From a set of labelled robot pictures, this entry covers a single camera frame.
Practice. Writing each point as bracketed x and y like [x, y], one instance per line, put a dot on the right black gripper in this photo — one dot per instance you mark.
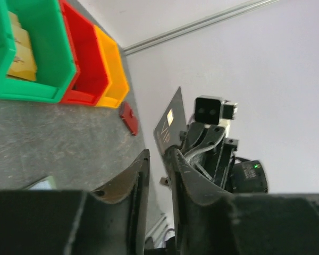
[209, 151]

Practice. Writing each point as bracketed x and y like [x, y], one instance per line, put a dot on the green card holder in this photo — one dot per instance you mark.
[47, 183]

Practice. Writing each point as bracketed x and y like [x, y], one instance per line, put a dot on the black credit card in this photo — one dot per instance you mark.
[173, 121]

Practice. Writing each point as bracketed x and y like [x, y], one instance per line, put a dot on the green plastic bin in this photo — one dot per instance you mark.
[36, 62]

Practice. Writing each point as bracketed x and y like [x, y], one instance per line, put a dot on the yellow plastic bin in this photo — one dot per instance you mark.
[118, 86]

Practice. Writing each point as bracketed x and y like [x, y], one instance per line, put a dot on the red plastic bin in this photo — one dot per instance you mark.
[90, 79]

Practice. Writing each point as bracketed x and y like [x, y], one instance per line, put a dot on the yellow cards stack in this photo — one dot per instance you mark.
[23, 66]

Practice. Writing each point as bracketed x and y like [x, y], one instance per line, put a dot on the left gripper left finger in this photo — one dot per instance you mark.
[108, 220]

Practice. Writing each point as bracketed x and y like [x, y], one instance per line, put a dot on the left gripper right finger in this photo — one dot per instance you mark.
[209, 220]

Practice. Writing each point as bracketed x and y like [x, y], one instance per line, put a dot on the red card holder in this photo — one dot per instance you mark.
[129, 118]

